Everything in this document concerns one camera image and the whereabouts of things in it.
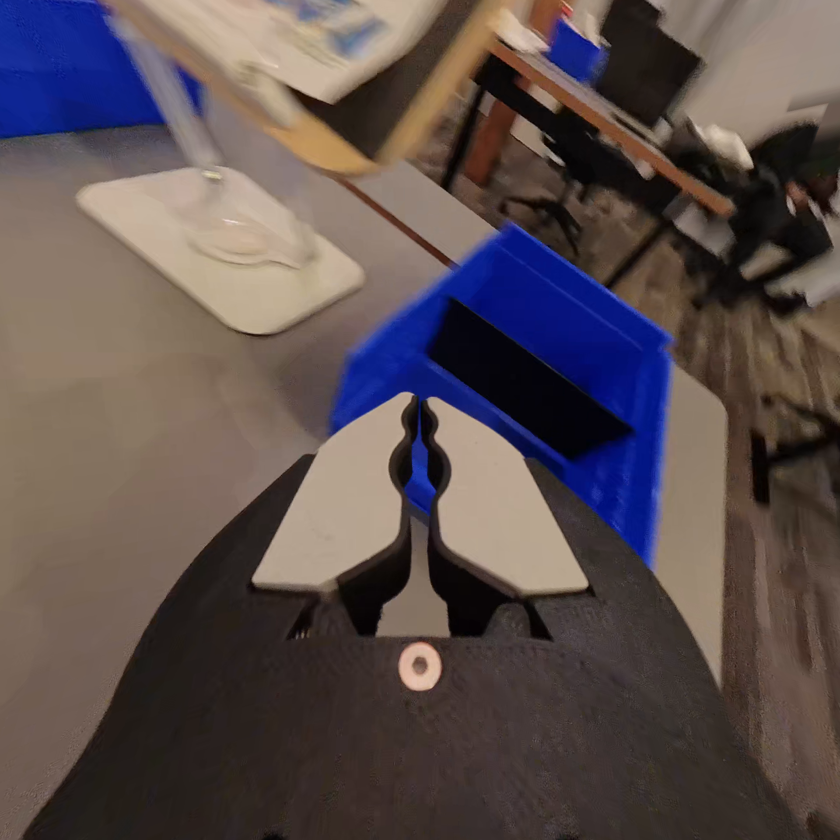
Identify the wooden office desk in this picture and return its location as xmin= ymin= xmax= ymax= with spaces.
xmin=446 ymin=36 xmax=739 ymax=290

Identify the white document stand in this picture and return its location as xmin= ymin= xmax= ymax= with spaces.
xmin=75 ymin=0 xmax=519 ymax=336

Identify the printed instruction sheet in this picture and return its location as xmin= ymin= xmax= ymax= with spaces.
xmin=197 ymin=0 xmax=454 ymax=105

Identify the black bin divider panel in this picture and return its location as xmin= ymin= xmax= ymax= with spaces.
xmin=427 ymin=298 xmax=635 ymax=462

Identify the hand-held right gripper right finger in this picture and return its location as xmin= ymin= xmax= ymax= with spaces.
xmin=420 ymin=395 xmax=590 ymax=636

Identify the small blue box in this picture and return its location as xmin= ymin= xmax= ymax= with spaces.
xmin=548 ymin=18 xmax=610 ymax=85

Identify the blue bin with divider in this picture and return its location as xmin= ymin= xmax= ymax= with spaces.
xmin=328 ymin=223 xmax=673 ymax=568

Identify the black office chair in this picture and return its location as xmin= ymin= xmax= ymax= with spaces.
xmin=497 ymin=189 xmax=586 ymax=255
xmin=686 ymin=123 xmax=839 ymax=311

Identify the black computer monitor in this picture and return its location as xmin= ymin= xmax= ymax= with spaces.
xmin=594 ymin=0 xmax=704 ymax=129

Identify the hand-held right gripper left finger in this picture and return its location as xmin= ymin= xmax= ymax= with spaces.
xmin=251 ymin=392 xmax=421 ymax=636

